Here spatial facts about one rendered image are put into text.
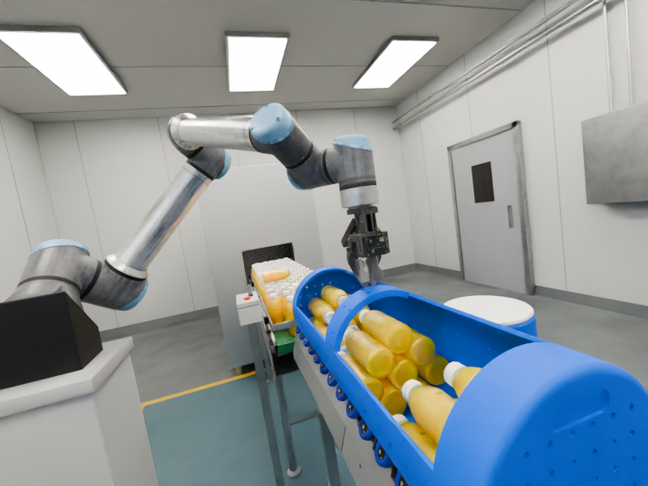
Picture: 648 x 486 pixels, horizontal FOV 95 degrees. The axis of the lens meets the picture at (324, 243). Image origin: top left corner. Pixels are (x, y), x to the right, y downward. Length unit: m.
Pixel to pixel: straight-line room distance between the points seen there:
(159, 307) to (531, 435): 5.56
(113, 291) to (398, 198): 5.68
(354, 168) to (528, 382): 0.50
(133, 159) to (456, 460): 5.66
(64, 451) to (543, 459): 1.06
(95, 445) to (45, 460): 0.11
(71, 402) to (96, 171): 5.01
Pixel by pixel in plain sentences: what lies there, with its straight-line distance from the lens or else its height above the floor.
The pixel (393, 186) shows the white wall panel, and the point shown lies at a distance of 6.36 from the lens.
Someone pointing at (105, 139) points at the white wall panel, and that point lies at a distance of 5.94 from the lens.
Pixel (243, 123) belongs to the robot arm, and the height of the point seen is 1.67.
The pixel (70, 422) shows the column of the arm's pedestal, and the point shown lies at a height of 0.99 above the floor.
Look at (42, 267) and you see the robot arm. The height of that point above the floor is 1.40.
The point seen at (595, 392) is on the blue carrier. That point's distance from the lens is 0.45.
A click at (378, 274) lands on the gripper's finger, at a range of 0.74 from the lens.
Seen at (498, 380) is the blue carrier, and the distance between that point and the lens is 0.40.
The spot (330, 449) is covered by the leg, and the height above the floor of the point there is 0.45.
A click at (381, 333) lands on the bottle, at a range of 0.70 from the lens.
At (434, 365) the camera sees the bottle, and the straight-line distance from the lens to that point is 0.77.
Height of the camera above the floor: 1.43
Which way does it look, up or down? 5 degrees down
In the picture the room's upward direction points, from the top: 9 degrees counter-clockwise
